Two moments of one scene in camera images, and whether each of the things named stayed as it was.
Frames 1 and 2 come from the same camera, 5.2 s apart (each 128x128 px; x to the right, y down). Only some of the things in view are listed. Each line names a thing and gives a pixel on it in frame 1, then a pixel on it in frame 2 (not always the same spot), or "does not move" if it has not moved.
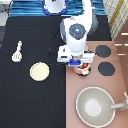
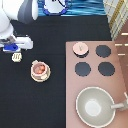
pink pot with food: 82,70 -> 39,69
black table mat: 24,101 does not move
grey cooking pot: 95,107 does not move
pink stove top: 106,73 does not move
